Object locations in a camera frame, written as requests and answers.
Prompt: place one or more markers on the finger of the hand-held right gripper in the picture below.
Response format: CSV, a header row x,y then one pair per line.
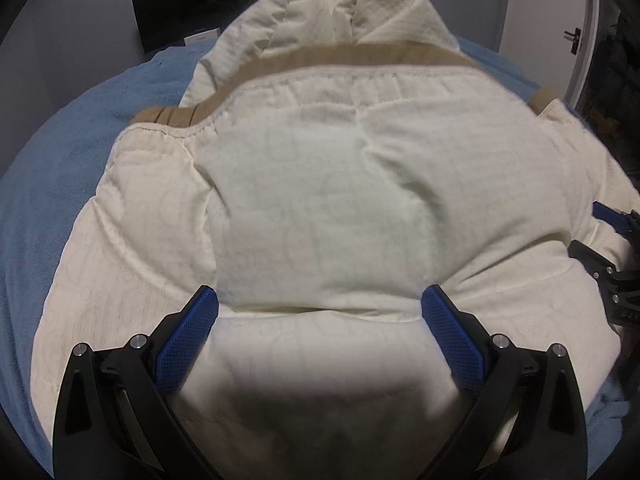
x,y
592,260
617,222

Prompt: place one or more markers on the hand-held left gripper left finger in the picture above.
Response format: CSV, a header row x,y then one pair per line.
x,y
187,340

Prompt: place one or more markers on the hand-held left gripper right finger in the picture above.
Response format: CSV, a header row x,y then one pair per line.
x,y
452,340

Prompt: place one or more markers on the white hooded jacket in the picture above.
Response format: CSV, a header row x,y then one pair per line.
x,y
320,200

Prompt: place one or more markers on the blue fleece blanket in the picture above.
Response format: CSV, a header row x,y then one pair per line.
x,y
75,160

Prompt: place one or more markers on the white door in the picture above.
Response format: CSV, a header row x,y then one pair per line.
x,y
540,10

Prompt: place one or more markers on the small white box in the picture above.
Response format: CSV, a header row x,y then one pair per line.
x,y
202,38

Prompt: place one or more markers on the black monitor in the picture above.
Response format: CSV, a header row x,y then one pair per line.
x,y
200,0

